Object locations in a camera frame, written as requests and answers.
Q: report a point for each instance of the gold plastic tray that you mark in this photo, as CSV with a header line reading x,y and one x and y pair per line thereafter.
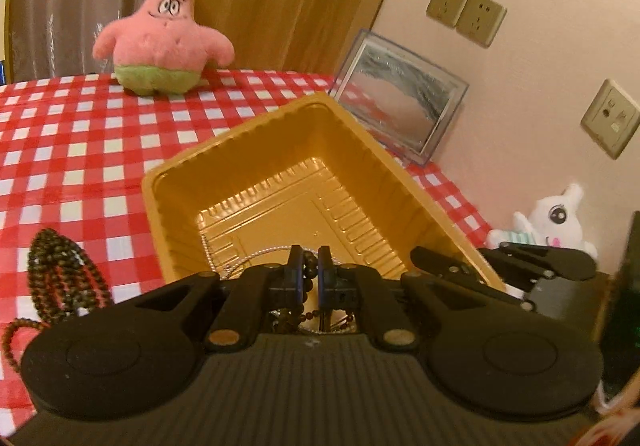
x,y
300,141

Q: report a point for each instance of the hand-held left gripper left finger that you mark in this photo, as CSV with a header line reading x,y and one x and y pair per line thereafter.
x,y
296,276

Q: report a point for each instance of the pink starfish plush toy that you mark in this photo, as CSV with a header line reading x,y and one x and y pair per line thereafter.
x,y
160,46

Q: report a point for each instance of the tan wall socket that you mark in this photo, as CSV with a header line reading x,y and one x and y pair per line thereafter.
x,y
612,118
481,20
446,2

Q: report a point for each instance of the white cat plush toy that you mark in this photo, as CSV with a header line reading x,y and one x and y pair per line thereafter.
x,y
555,216

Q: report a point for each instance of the clear sand art frame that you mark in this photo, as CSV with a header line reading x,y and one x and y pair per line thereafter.
x,y
400,91

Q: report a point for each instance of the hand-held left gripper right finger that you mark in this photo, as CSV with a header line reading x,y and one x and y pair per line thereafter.
x,y
325,276

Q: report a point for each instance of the red checkered tablecloth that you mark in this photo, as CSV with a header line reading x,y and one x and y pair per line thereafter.
x,y
75,151

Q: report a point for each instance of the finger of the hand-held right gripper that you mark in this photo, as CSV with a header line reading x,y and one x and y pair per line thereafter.
x,y
570,263
445,263

